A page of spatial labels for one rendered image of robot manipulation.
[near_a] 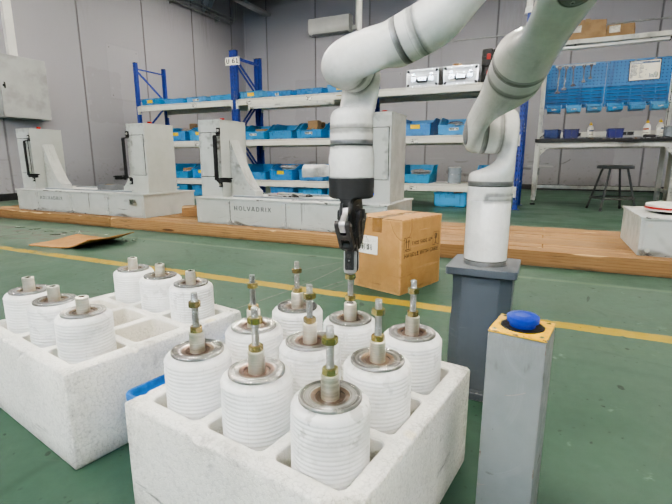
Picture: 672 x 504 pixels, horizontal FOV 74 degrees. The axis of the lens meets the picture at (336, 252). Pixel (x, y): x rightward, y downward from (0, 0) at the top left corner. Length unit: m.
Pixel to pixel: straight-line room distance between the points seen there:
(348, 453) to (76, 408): 0.52
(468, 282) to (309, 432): 0.58
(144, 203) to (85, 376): 2.92
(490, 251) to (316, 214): 1.92
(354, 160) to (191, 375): 0.39
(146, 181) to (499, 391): 3.41
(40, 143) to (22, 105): 2.32
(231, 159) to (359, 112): 2.67
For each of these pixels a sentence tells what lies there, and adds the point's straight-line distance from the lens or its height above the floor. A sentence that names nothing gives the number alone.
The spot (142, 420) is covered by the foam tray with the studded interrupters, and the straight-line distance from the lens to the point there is 0.72.
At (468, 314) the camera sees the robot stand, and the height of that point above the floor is 0.20.
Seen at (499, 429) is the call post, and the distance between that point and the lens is 0.66.
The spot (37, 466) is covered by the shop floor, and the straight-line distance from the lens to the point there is 1.01.
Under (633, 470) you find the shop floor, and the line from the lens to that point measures 1.00.
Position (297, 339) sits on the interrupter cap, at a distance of 0.70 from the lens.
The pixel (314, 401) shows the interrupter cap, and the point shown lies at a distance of 0.54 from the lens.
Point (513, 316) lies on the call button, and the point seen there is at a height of 0.33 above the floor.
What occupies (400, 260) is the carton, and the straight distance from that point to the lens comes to 1.74.
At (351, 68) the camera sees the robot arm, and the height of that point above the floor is 0.66.
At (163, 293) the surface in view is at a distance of 1.12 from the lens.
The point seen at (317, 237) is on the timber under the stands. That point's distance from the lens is 2.74.
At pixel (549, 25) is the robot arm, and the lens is 0.71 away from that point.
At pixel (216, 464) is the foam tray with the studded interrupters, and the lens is 0.62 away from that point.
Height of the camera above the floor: 0.53
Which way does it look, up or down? 12 degrees down
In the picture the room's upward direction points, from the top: straight up
